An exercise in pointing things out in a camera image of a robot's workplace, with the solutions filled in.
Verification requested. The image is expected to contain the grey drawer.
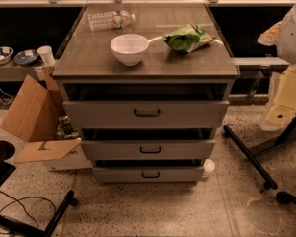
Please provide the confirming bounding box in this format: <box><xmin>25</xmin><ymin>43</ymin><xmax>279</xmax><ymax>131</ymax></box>
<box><xmin>92</xmin><ymin>166</ymin><xmax>204</xmax><ymax>183</ymax></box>
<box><xmin>63</xmin><ymin>101</ymin><xmax>229</xmax><ymax>129</ymax></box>
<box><xmin>82</xmin><ymin>140</ymin><xmax>215</xmax><ymax>160</ymax></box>

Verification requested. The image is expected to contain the yellow white robot base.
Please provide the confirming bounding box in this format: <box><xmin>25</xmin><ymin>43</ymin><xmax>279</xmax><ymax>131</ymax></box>
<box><xmin>257</xmin><ymin>0</ymin><xmax>296</xmax><ymax>132</ymax></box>

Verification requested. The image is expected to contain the grey top drawer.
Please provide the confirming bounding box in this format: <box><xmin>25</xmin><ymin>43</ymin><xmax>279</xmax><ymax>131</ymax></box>
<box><xmin>63</xmin><ymin>101</ymin><xmax>229</xmax><ymax>129</ymax></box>

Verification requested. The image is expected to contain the grey drawer cabinet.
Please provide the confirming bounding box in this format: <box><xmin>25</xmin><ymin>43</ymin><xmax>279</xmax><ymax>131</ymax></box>
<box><xmin>51</xmin><ymin>2</ymin><xmax>240</xmax><ymax>184</ymax></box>

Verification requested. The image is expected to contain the grey bottom drawer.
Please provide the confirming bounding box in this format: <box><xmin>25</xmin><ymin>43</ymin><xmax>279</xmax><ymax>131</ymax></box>
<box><xmin>92</xmin><ymin>166</ymin><xmax>204</xmax><ymax>183</ymax></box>

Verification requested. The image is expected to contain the open cardboard box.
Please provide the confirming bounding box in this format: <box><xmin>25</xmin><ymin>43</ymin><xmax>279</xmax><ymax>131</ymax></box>
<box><xmin>1</xmin><ymin>67</ymin><xmax>92</xmax><ymax>171</ymax></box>

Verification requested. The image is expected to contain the green chip bag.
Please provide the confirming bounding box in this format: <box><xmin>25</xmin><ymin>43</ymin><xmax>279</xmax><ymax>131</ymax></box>
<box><xmin>162</xmin><ymin>23</ymin><xmax>215</xmax><ymax>53</ymax></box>

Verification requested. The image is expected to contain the small figurine in box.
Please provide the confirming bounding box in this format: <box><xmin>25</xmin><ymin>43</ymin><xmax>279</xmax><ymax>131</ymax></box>
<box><xmin>56</xmin><ymin>116</ymin><xmax>79</xmax><ymax>140</ymax></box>

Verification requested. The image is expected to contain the clear plastic water bottle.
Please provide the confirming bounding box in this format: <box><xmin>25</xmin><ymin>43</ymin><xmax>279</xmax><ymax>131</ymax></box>
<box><xmin>87</xmin><ymin>10</ymin><xmax>136</xmax><ymax>31</ymax></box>

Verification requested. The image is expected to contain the white paper cup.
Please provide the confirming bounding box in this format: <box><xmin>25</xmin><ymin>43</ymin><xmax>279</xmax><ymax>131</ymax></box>
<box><xmin>37</xmin><ymin>45</ymin><xmax>55</xmax><ymax>67</ymax></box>

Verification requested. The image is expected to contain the blue patterned bowl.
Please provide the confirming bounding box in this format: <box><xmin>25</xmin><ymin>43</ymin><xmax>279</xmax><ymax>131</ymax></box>
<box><xmin>13</xmin><ymin>49</ymin><xmax>39</xmax><ymax>67</ymax></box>

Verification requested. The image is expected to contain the white patterned bowl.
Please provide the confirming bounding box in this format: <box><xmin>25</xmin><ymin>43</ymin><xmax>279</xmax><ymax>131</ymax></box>
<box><xmin>0</xmin><ymin>46</ymin><xmax>13</xmax><ymax>65</ymax></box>

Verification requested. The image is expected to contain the black stand base left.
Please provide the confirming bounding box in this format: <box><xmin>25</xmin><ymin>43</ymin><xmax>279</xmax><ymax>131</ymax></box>
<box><xmin>0</xmin><ymin>140</ymin><xmax>78</xmax><ymax>237</ymax></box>

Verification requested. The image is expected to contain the black cable on floor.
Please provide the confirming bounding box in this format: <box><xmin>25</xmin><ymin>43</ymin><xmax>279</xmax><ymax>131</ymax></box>
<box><xmin>0</xmin><ymin>189</ymin><xmax>58</xmax><ymax>235</ymax></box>

